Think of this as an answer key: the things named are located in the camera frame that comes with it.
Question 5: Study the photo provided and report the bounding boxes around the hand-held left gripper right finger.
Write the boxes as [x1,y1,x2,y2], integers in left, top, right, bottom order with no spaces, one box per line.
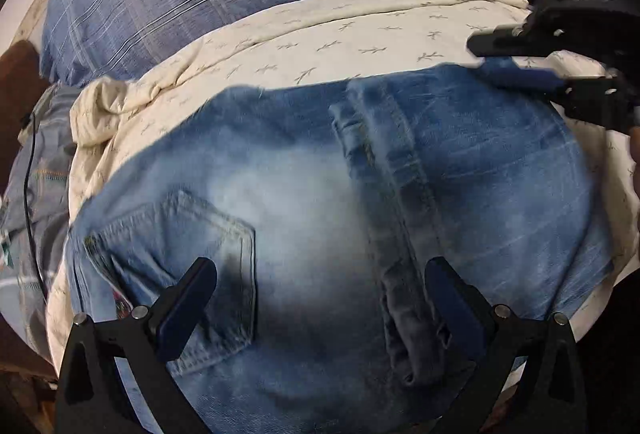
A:
[424,257,588,434]

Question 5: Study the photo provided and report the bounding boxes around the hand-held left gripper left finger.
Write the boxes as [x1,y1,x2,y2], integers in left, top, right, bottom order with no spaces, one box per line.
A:
[54,257,218,434]

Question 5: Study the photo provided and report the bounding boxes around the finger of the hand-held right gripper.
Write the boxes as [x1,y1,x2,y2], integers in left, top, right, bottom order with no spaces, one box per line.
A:
[466,25,556,59]
[477,56,640,135]

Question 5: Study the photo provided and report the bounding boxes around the blue denim pants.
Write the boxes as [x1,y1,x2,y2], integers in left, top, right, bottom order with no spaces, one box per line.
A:
[65,61,616,434]

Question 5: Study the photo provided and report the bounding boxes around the cream leaf-print blanket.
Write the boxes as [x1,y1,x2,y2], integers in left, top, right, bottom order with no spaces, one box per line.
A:
[44,0,638,415]

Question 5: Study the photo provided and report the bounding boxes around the grey star-print pillow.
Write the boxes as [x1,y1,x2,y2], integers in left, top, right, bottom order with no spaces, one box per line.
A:
[0,84,83,355]

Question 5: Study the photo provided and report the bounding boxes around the brown headboard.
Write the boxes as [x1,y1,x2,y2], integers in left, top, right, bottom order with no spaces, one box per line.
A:
[0,39,56,385]

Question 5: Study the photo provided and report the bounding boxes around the black power cable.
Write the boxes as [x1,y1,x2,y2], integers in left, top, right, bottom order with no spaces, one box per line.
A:
[19,113,49,302]

